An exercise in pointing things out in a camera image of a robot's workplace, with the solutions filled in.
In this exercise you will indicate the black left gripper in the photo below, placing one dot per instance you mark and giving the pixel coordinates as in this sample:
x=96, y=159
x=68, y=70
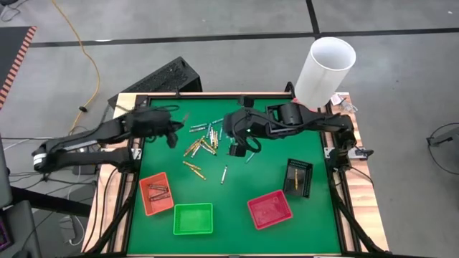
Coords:
x=148, y=122

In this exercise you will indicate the orange plastic basket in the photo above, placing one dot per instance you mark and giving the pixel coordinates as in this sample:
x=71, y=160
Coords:
x=157, y=208

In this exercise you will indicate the silver metal bracket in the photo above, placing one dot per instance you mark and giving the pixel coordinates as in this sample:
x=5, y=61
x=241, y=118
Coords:
x=360, y=153

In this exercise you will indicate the black frame bracket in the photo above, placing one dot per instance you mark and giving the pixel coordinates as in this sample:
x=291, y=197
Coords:
x=178, y=94
x=289, y=87

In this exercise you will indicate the green table mat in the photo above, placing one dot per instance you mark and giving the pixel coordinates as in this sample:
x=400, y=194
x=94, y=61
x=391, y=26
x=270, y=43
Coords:
x=236, y=243

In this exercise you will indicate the white cylindrical lamp shade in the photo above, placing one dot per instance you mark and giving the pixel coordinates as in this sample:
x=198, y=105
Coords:
x=322, y=79

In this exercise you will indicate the red plastic basket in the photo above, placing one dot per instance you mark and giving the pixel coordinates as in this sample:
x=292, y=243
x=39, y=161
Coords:
x=269, y=209

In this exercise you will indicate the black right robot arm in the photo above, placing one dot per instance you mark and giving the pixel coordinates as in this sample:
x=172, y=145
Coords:
x=315, y=122

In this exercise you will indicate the green plastic basket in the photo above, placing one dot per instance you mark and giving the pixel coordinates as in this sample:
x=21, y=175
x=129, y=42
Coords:
x=193, y=219

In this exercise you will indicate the black metal floor beam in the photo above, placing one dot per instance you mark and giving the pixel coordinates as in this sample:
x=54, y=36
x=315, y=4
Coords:
x=50, y=202

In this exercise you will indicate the clear plastic bag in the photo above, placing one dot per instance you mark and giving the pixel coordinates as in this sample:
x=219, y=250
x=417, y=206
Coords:
x=348, y=106

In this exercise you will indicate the brown crayon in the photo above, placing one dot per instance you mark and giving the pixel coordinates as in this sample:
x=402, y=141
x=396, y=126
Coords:
x=158, y=187
x=185, y=118
x=160, y=196

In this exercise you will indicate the black plastic basket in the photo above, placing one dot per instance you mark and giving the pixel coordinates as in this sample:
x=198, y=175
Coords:
x=305, y=179

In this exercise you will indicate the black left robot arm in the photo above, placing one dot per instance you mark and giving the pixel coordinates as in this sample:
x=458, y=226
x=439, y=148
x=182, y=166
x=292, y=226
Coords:
x=82, y=157

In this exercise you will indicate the black mat orange striped edge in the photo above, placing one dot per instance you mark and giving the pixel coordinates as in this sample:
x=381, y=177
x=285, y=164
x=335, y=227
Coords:
x=10, y=53

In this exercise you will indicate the pink card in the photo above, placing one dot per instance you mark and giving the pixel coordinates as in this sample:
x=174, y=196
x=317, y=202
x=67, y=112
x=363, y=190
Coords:
x=336, y=98

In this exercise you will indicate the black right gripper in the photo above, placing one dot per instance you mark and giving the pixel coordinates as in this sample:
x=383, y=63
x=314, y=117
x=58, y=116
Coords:
x=236, y=125

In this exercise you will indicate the white crayon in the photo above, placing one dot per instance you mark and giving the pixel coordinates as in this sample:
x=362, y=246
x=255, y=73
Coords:
x=197, y=129
x=211, y=136
x=224, y=174
x=196, y=151

